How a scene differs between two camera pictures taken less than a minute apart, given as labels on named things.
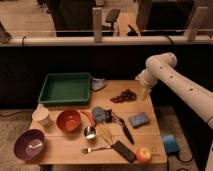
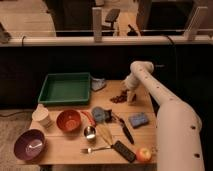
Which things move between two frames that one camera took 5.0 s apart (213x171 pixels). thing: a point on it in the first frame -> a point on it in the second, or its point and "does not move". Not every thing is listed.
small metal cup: [89, 132] does not move
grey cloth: [98, 83] does not move
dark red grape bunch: [124, 96] does not move
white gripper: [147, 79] -> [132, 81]
